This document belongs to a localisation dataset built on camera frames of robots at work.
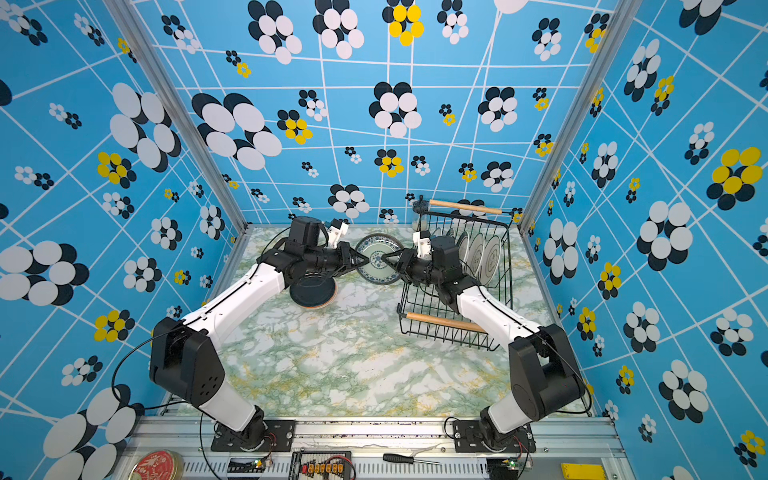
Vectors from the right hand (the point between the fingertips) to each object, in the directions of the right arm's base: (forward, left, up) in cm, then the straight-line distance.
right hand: (388, 260), depth 80 cm
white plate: (+3, +4, +1) cm, 5 cm away
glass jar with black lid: (+27, -11, -10) cm, 30 cm away
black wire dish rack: (+1, -9, -21) cm, 22 cm away
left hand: (-1, +4, +2) cm, 4 cm away
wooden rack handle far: (+27, -19, -3) cm, 33 cm away
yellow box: (-44, -43, -24) cm, 66 cm away
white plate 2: (+13, -34, -16) cm, 40 cm away
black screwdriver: (-42, -5, -23) cm, 49 cm away
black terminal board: (-44, +15, -21) cm, 51 cm away
